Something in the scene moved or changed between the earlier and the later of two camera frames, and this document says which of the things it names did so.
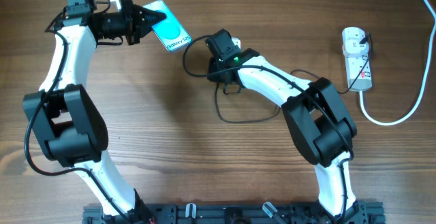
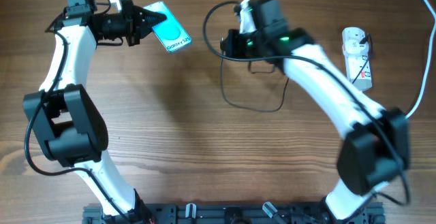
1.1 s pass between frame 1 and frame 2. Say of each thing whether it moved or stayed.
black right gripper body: moved
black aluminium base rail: stayed
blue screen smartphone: stayed
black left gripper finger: stayed
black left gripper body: stayed
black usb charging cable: moved
